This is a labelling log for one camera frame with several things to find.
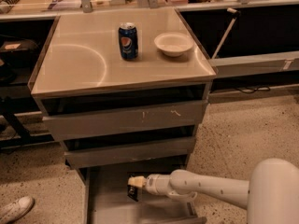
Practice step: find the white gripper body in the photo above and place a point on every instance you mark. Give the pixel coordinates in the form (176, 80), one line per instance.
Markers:
(152, 183)

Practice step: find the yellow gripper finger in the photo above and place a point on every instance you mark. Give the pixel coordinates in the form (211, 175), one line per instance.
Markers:
(137, 181)

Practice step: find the black rxbar chocolate wrapper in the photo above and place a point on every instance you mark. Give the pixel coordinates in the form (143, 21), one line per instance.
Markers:
(132, 192)

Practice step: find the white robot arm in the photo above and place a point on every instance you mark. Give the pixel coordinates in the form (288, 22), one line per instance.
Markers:
(270, 196)

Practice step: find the grey open bottom drawer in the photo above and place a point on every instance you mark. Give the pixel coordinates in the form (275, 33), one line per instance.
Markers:
(109, 203)

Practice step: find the grey drawer cabinet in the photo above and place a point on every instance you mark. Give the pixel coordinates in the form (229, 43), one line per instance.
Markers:
(83, 71)

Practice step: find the grey top drawer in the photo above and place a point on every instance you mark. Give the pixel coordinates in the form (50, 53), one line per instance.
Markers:
(125, 120)

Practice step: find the white sneaker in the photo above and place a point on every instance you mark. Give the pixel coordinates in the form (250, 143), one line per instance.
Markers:
(16, 210)

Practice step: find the white ceramic bowl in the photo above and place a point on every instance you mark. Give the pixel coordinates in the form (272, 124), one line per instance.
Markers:
(173, 44)

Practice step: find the blue pepsi can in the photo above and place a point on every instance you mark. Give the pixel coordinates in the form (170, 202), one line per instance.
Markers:
(128, 40)

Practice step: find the black bag on shelf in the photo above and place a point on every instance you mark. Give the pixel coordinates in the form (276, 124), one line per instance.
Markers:
(19, 53)

